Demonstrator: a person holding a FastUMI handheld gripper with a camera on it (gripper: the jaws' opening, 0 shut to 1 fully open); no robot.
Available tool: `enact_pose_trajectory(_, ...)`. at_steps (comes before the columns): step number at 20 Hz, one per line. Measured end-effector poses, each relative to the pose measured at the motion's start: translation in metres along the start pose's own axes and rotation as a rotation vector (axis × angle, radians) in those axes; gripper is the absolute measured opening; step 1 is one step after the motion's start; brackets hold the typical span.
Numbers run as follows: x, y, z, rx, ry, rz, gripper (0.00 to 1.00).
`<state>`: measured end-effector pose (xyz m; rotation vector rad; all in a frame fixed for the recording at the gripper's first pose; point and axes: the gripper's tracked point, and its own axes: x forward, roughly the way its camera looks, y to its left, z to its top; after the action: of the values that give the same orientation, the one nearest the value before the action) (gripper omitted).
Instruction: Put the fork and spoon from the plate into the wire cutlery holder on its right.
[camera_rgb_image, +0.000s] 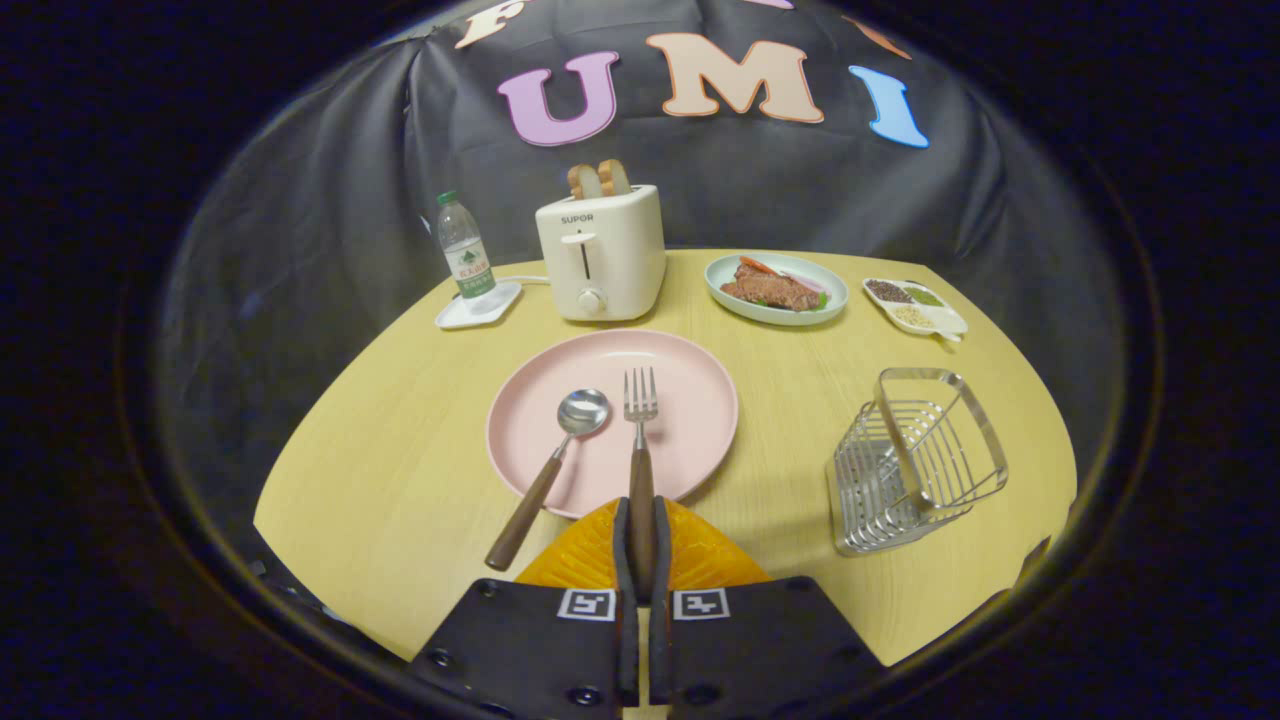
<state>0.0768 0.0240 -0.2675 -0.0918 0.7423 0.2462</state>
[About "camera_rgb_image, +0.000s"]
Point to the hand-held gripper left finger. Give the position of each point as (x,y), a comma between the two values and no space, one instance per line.
(624,560)

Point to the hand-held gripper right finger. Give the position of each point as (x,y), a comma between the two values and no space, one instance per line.
(661,560)

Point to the pink plate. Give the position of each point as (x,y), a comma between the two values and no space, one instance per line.
(690,420)

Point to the pale green plate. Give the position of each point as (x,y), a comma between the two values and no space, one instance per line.
(735,295)

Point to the white square coaster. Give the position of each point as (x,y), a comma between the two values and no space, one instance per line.
(470,312)

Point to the steak with vegetables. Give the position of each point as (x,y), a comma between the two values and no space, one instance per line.
(772,290)

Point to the white toaster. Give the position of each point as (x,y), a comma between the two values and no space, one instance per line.
(605,250)

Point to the plastic water bottle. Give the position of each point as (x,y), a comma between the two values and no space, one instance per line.
(464,250)

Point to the white divided condiment dish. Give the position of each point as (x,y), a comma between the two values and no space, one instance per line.
(915,305)

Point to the toast slice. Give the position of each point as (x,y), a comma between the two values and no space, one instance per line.
(583,183)
(616,178)

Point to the black backdrop cloth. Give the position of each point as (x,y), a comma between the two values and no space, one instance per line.
(320,200)

